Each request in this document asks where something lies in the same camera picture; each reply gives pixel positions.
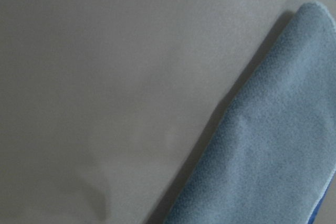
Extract pink and grey towel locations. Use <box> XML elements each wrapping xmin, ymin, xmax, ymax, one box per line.
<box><xmin>164</xmin><ymin>2</ymin><xmax>335</xmax><ymax>223</ymax></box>

